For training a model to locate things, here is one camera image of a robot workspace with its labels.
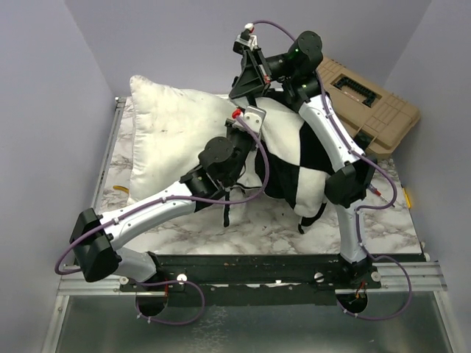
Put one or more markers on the black and white checkered pillowcase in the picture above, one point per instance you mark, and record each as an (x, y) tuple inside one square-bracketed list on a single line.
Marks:
[(298, 164)]

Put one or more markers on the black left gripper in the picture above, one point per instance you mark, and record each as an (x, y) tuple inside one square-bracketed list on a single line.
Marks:
[(233, 130)]

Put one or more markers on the tan plastic toolbox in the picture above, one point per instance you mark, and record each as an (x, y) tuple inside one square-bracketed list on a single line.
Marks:
[(376, 119)]

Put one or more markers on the aluminium left side rail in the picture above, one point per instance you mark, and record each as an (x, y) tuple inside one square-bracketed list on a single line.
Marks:
[(107, 157)]

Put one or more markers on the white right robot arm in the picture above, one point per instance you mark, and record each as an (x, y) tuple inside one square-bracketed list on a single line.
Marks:
[(293, 80)]

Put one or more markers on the yellow handled pliers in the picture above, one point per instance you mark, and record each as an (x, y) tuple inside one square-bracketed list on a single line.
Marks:
[(121, 188)]

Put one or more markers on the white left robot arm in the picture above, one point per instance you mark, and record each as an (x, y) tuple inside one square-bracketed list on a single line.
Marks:
[(99, 241)]

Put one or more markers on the white pillow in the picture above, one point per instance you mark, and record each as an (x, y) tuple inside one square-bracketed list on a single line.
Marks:
[(171, 126)]

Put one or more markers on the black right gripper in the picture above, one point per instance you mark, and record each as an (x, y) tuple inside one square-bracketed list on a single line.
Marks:
[(254, 77)]

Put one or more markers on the black front mounting rail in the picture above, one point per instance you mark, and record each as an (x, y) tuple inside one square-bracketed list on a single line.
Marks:
[(253, 280)]

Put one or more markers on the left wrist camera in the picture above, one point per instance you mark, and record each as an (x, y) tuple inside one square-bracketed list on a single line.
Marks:
[(224, 158)]

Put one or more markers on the blue handled screwdriver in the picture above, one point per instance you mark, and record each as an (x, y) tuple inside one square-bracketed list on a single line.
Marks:
[(376, 192)]

